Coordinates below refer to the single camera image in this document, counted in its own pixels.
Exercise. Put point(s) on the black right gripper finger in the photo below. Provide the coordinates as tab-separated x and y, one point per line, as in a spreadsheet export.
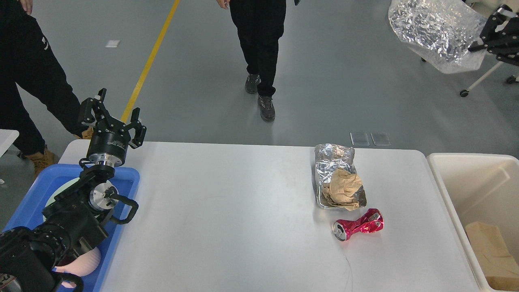
504	47
503	21

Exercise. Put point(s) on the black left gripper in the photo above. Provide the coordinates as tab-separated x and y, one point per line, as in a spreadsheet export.
107	147

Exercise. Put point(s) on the clear plastic wrap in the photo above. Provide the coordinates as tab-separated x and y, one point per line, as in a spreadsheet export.
440	31

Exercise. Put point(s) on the green plate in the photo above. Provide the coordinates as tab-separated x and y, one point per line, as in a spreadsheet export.
60	189

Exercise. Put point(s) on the pink mug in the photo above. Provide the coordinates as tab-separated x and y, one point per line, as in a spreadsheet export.
85	266

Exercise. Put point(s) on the aluminium foil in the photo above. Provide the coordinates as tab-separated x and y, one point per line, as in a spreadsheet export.
329	157

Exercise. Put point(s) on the brown paper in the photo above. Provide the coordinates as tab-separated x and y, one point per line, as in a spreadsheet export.
344	190

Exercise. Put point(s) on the crushed red can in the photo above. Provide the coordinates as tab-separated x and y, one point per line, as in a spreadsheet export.
372	221

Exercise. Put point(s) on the brown paper bag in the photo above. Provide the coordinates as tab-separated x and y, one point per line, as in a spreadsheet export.
499	267

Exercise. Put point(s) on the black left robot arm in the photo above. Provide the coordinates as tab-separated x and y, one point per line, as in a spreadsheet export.
75	221

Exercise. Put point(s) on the white office chair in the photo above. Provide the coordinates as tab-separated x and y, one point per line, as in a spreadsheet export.
485	8

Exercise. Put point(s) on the blue plastic tray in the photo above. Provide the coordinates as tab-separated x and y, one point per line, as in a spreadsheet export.
28	214

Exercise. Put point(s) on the person in tan boots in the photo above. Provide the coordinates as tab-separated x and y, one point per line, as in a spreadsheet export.
27	61

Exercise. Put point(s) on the white side table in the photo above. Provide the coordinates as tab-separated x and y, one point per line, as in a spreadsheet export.
7	138

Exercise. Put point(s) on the white plastic bin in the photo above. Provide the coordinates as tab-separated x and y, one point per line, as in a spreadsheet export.
479	188

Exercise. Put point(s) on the clear floor tile right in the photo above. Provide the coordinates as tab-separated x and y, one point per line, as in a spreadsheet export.
380	138

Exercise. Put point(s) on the clear floor tile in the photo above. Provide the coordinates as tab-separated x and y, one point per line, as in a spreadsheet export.
360	139
380	138

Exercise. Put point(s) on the clear floor tile left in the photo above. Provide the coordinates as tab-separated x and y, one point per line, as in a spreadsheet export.
360	139

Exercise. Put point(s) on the person in grey sneakers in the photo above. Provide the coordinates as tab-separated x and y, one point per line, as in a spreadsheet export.
260	25

